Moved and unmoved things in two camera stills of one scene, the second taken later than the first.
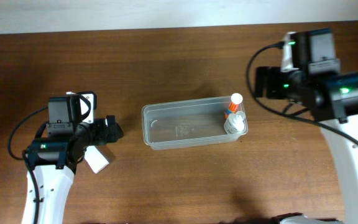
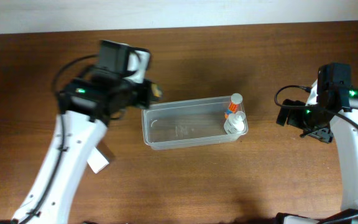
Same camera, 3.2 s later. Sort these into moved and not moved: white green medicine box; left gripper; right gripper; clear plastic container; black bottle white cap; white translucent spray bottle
Moved: left gripper; black bottle white cap; right gripper
Not moved: clear plastic container; white green medicine box; white translucent spray bottle
